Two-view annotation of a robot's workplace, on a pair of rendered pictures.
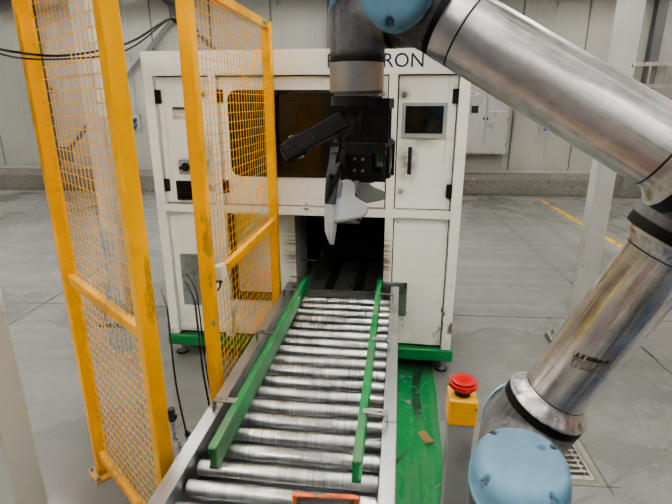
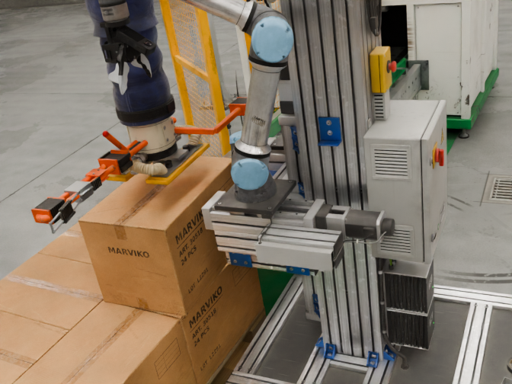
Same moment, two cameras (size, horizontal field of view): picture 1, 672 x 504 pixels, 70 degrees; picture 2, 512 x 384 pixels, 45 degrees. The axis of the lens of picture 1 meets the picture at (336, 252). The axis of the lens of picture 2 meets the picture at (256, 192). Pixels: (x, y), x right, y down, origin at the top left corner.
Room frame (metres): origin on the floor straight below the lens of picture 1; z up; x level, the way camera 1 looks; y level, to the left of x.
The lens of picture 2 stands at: (-1.77, -1.01, 2.04)
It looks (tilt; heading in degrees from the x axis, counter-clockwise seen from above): 27 degrees down; 25
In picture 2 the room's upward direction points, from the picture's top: 10 degrees counter-clockwise
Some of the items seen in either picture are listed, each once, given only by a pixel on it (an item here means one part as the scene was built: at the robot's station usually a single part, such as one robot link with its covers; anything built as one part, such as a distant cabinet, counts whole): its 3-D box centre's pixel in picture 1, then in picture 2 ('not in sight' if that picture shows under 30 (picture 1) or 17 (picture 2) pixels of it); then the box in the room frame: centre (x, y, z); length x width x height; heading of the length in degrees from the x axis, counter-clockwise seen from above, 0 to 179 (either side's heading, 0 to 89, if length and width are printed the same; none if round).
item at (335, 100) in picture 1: (361, 140); not in sight; (0.71, -0.04, 1.63); 0.09 x 0.08 x 0.12; 73
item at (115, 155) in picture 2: not in sight; (115, 161); (-0.08, 0.31, 1.18); 0.10 x 0.08 x 0.06; 86
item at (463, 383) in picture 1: (463, 386); not in sight; (1.03, -0.31, 1.02); 0.07 x 0.07 x 0.04
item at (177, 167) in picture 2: not in sight; (177, 158); (0.17, 0.20, 1.08); 0.34 x 0.10 x 0.05; 176
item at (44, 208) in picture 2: not in sight; (50, 210); (-0.43, 0.34, 1.18); 0.08 x 0.07 x 0.05; 176
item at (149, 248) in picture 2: not in sight; (171, 228); (0.17, 0.31, 0.74); 0.60 x 0.40 x 0.40; 177
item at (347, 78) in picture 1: (357, 80); not in sight; (0.71, -0.03, 1.71); 0.08 x 0.08 x 0.05
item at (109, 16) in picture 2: not in sight; (114, 12); (-0.25, 0.04, 1.74); 0.08 x 0.08 x 0.05
